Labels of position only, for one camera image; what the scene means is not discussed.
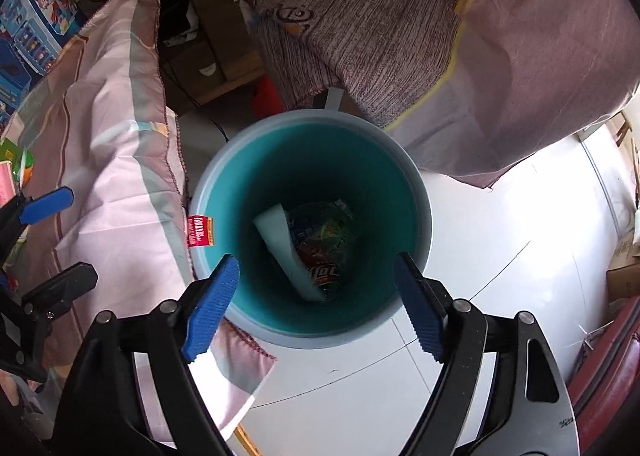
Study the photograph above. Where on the maroon suitcase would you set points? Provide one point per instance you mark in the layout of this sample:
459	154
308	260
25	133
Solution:
610	356

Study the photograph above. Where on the grey teal trash bin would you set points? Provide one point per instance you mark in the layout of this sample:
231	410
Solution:
240	176

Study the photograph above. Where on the pink striped bedsheet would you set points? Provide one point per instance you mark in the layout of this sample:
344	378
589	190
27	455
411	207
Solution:
115	136

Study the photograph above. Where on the red fabric tag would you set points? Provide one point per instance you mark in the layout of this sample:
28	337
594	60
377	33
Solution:
201	232

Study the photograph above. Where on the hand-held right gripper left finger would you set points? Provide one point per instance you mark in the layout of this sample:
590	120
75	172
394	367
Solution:
210	308

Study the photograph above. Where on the colourful snack packet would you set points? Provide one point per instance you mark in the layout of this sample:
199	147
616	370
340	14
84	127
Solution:
325	241

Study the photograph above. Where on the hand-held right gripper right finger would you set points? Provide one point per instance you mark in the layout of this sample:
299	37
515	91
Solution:
420	311

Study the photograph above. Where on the brown cardboard box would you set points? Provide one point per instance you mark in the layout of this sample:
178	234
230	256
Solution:
220	36

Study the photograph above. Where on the white paper sheet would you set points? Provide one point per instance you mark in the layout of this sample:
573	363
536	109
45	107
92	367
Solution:
287	256

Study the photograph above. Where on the red plastic stool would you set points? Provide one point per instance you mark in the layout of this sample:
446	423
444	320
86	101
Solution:
265	96

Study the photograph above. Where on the brown and pink quilt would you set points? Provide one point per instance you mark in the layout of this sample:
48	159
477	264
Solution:
380	21

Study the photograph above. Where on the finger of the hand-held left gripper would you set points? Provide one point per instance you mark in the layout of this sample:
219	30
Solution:
47	203
65	281

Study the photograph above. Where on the white bottle green label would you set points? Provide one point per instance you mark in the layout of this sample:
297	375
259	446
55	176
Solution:
17	161

